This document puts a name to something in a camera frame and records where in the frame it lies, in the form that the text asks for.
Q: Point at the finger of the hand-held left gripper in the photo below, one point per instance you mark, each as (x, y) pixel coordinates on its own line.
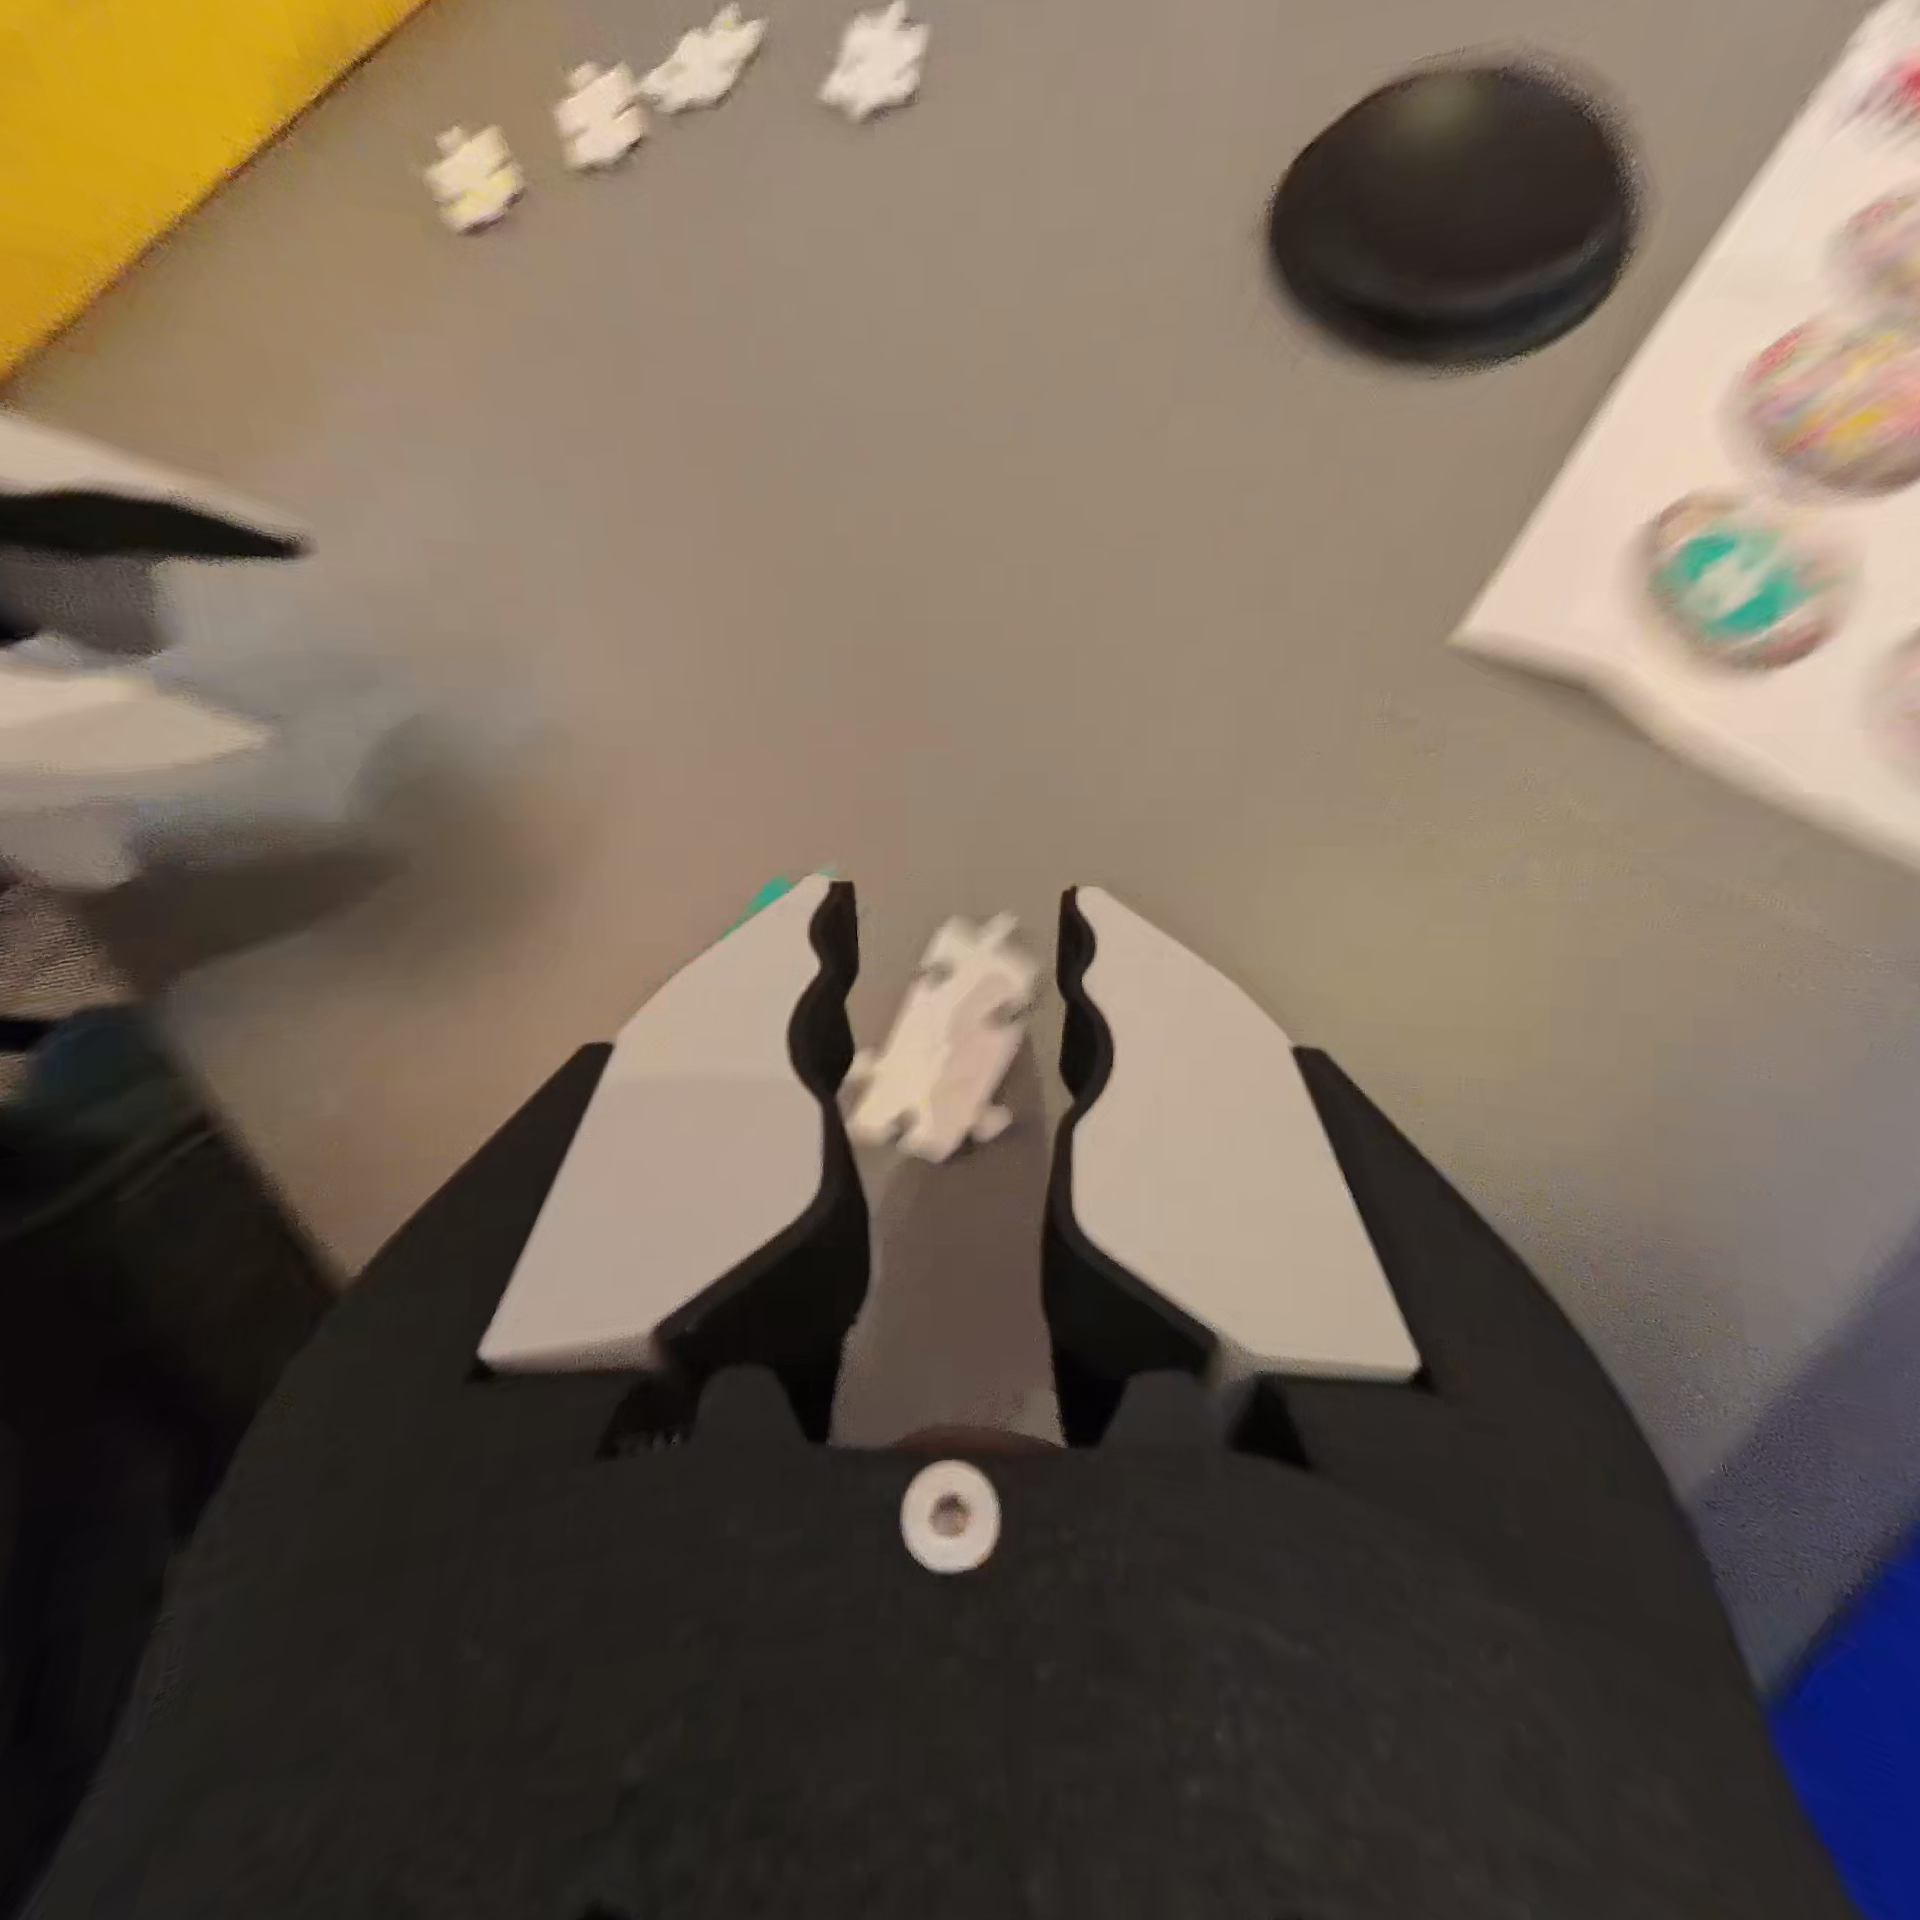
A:
(88, 737)
(88, 481)

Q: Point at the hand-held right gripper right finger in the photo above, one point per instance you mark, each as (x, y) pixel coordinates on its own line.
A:
(1230, 1186)

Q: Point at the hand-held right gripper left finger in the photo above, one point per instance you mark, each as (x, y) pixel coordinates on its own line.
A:
(676, 1186)

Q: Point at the yellow plastic bin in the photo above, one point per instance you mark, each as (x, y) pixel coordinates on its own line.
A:
(122, 135)

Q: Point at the white printed instruction leaflet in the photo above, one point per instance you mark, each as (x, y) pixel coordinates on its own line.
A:
(1649, 600)

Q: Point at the person's dark grey garment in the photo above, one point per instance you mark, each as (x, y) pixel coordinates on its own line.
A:
(122, 1425)

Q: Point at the blue object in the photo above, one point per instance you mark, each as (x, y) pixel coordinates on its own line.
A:
(1860, 1769)

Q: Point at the black round stand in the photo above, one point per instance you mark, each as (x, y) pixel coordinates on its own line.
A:
(1445, 193)

